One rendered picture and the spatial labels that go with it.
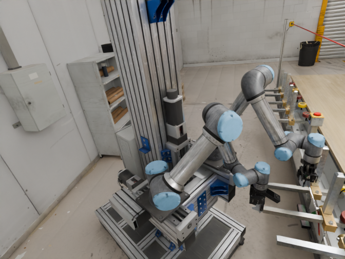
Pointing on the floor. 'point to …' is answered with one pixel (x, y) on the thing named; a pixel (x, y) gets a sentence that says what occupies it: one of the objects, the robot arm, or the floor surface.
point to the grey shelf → (101, 127)
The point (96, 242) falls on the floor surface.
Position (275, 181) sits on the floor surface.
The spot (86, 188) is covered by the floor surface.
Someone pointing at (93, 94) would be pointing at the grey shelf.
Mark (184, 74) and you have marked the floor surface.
